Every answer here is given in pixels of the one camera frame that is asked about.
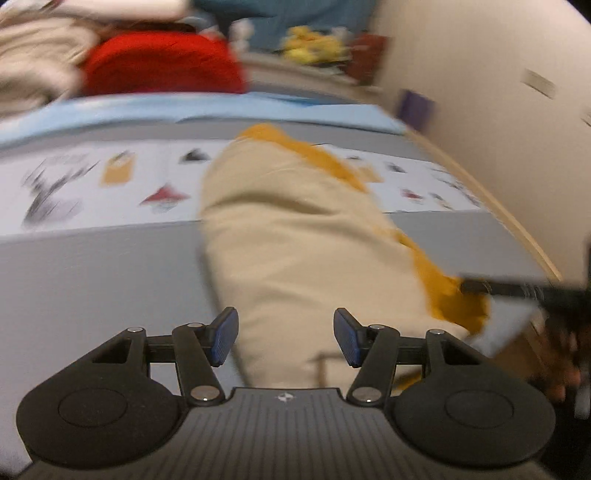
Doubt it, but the teal blanket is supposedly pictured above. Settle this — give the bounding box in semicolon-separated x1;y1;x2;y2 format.
191;0;386;63

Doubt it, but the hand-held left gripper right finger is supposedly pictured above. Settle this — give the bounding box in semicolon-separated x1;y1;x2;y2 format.
333;308;482;408

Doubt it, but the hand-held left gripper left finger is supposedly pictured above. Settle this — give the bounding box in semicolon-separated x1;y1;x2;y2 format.
91;307;240;408

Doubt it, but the yellow plush toy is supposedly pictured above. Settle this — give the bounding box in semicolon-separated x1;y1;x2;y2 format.
281;26;346;66

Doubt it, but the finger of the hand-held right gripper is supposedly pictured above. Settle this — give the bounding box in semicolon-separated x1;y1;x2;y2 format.
459;276;552;303

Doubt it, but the dark red box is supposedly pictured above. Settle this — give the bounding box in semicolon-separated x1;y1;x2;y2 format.
347;33;391;86

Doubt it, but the person's right hand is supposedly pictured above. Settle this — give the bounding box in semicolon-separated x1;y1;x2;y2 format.
526;318;585;402

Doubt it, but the purple box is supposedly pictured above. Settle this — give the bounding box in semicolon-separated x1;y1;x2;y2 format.
398;90;435;132

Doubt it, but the beige and mustard garment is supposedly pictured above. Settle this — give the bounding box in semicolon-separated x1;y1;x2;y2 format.
198;124;492;392

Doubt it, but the white folded garment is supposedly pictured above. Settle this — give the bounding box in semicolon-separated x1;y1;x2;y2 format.
44;0;191;23

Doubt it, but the wooden bed frame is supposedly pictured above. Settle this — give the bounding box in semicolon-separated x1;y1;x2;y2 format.
406;129;564;283

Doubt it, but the red folded garment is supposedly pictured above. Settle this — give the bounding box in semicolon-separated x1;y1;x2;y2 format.
83;33;249;97

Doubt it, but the wall socket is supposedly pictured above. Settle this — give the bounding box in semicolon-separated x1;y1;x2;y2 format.
521;69;556;99

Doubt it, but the cream knit garment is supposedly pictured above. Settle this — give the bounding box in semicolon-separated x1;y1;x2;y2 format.
0;18;101;117

